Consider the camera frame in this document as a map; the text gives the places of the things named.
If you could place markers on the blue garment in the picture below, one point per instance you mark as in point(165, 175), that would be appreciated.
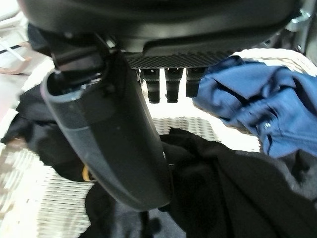
point(272, 104)

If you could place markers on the dark grey black garment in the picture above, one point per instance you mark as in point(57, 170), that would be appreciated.
point(235, 193)

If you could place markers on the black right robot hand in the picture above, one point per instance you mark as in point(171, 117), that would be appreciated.
point(153, 22)

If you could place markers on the white wicker laundry basket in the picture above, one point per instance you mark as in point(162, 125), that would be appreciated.
point(49, 203)

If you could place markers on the black garment with yellow tag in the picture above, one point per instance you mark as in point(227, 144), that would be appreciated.
point(37, 131)

